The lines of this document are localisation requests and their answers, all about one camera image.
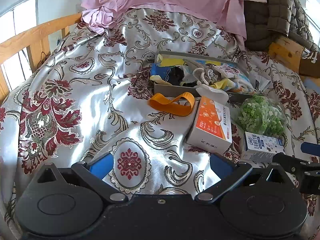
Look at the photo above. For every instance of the orange and white carton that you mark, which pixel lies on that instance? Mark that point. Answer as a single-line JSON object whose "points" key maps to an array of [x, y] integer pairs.
{"points": [[212, 127]]}

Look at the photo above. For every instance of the orange elastic band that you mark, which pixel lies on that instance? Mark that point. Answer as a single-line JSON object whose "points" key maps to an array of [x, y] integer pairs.
{"points": [[160, 102]]}

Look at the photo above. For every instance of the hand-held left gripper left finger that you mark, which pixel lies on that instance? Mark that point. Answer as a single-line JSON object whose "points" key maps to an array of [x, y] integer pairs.
{"points": [[101, 167]]}

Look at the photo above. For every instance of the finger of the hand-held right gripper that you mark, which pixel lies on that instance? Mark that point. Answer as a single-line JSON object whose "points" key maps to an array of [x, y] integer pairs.
{"points": [[311, 147], [287, 160]]}

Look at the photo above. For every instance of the white and blue milk carton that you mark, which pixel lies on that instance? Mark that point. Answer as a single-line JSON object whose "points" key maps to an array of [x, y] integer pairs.
{"points": [[262, 145]]}

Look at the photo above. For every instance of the beige knit pouch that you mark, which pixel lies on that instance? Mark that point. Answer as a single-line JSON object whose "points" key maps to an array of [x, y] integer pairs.
{"points": [[207, 73]]}

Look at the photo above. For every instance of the white air conditioner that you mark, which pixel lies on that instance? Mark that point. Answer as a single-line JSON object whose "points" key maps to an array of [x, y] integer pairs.
{"points": [[306, 0]]}

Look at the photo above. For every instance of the grey box with yellow drawing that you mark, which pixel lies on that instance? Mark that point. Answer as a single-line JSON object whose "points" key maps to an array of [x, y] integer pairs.
{"points": [[170, 89]]}

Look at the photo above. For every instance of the clear plastic wrapper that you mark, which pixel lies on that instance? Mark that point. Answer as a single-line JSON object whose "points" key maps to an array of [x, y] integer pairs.
{"points": [[260, 80]]}

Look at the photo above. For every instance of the window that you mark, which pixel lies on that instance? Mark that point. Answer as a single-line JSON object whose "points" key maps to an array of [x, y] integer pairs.
{"points": [[22, 17]]}

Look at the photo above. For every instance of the black cloth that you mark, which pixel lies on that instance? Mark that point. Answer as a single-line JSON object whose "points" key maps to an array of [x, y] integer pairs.
{"points": [[180, 76]]}

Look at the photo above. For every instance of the yellow cloth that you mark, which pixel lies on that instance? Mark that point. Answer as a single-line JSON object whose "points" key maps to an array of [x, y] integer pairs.
{"points": [[225, 83]]}

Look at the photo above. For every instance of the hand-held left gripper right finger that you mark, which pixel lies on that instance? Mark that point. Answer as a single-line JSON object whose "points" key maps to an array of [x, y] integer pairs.
{"points": [[220, 165]]}

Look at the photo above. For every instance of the brown quilted jacket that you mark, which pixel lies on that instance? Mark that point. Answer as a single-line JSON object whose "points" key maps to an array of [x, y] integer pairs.
{"points": [[275, 5]]}

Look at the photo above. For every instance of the bag of green pieces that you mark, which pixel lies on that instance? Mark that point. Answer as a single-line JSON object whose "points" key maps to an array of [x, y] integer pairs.
{"points": [[260, 115]]}

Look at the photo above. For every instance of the brown printed bag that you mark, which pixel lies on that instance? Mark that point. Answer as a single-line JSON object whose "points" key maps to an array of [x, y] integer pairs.
{"points": [[310, 62]]}

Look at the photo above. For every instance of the wooden bed rail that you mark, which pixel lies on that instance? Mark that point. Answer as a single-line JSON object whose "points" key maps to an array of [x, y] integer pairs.
{"points": [[32, 37]]}

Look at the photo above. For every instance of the floral satin bedspread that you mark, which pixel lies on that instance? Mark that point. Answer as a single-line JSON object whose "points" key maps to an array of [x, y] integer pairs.
{"points": [[75, 80]]}

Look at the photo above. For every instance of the blue striped sock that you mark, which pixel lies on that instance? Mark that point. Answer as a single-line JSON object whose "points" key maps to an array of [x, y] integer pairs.
{"points": [[160, 71]]}

